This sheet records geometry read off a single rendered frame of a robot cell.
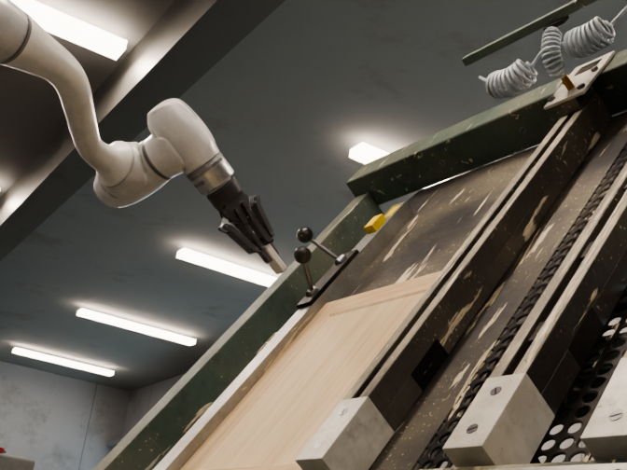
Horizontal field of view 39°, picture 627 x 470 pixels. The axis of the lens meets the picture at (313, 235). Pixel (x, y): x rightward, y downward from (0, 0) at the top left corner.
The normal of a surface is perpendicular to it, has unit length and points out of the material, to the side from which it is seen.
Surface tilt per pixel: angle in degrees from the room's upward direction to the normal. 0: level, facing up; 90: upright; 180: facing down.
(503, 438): 90
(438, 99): 180
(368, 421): 90
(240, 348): 90
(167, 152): 137
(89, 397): 90
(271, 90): 180
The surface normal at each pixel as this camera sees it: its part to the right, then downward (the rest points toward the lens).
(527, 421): 0.62, -0.23
